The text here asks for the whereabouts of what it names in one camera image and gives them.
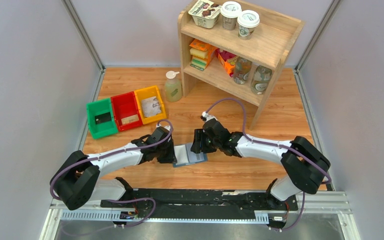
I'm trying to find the glass bottle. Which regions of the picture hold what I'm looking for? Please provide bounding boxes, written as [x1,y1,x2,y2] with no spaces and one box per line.
[250,65,273,95]
[233,57,253,85]

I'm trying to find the yogurt cup pack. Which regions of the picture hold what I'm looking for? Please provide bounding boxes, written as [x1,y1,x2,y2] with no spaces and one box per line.
[188,0,222,29]

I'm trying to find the white card with magnetic stripe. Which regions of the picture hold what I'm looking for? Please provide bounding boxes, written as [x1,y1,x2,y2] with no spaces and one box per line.
[174,144,189,166]

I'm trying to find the black card in green bin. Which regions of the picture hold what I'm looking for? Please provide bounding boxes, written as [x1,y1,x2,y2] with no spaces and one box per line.
[94,112,112,125]

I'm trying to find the red plastic bin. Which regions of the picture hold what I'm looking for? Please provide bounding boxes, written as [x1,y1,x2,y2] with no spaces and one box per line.
[110,91,143,132]

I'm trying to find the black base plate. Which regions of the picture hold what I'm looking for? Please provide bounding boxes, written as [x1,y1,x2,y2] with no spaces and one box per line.
[100,186,299,220]

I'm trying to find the soap dispenser bottle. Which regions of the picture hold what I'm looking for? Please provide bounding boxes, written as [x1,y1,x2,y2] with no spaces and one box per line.
[164,70,183,102]

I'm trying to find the orange snack box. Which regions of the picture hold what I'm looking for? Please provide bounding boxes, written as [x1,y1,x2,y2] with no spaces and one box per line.
[216,48,239,78]

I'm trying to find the wooden shelf unit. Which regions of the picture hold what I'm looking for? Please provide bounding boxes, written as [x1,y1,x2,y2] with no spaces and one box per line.
[177,0,305,129]

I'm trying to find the left glass bottle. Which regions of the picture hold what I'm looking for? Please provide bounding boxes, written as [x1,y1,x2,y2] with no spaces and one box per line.
[233,57,253,85]

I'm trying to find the yellow plastic bin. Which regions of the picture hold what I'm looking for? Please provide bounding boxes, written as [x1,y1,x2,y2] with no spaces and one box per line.
[133,85,167,125]

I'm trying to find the right glass bottle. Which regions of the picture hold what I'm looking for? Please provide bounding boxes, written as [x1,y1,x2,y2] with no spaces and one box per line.
[250,65,273,95]

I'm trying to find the paper coffee cup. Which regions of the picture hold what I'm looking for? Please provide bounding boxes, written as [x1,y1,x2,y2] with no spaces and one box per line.
[220,1,242,31]
[237,10,260,40]

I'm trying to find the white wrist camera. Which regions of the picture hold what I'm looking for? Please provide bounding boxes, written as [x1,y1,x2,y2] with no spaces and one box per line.
[200,111,217,122]
[163,125,172,132]

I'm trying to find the right paper coffee cup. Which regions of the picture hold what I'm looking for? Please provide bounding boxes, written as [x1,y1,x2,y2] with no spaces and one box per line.
[237,10,260,40]

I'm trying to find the printed card in yellow bin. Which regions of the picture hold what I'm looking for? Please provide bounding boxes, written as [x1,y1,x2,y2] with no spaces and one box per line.
[140,96,162,118]

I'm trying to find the blue leather card holder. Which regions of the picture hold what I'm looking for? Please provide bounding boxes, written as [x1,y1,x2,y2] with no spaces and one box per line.
[172,143,208,168]

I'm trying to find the tan card in red bin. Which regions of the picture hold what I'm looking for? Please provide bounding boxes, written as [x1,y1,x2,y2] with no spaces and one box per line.
[121,114,139,125]

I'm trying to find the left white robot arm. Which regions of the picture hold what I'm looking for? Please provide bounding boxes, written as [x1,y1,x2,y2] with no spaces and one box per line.
[50,126,177,210]

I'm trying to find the left paper coffee cup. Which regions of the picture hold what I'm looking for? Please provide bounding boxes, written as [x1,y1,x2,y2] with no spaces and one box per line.
[220,1,242,31]

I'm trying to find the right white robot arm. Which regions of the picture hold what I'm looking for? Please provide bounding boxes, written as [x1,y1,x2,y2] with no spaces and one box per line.
[190,118,331,210]

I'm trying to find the green plastic bin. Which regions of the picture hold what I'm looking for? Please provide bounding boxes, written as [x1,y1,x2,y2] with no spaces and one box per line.
[86,98,119,139]

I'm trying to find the stack of sponges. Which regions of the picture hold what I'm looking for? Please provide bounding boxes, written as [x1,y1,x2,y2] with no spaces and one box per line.
[189,39,217,71]

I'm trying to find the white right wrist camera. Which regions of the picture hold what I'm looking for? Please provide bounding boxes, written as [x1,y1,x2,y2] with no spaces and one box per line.
[200,111,217,122]

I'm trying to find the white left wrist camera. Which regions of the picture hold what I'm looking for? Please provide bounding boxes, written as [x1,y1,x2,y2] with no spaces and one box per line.
[163,125,172,132]

